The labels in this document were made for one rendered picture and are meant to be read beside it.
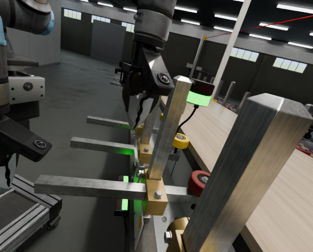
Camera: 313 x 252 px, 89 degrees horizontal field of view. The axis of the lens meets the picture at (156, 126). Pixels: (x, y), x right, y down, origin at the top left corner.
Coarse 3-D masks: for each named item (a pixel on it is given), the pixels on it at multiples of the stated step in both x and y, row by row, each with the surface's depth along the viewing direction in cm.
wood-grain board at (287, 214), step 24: (192, 120) 95; (216, 120) 109; (192, 144) 64; (216, 144) 70; (288, 168) 66; (312, 168) 73; (288, 192) 50; (312, 192) 53; (264, 216) 38; (288, 216) 40; (312, 216) 42; (264, 240) 32; (288, 240) 33; (312, 240) 35
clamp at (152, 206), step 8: (144, 168) 50; (144, 176) 46; (152, 184) 42; (160, 184) 43; (152, 192) 40; (144, 200) 41; (152, 200) 38; (160, 200) 38; (144, 208) 39; (152, 208) 39; (160, 208) 39
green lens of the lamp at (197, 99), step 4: (192, 92) 36; (188, 96) 36; (192, 96) 36; (196, 96) 35; (200, 96) 35; (204, 96) 35; (208, 96) 36; (188, 100) 37; (192, 100) 36; (196, 100) 36; (200, 100) 36; (204, 100) 36; (208, 100) 37; (200, 104) 36; (204, 104) 36
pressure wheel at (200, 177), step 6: (192, 174) 45; (198, 174) 46; (204, 174) 46; (192, 180) 43; (198, 180) 43; (204, 180) 44; (192, 186) 43; (198, 186) 41; (192, 192) 43; (198, 192) 42; (192, 204) 47
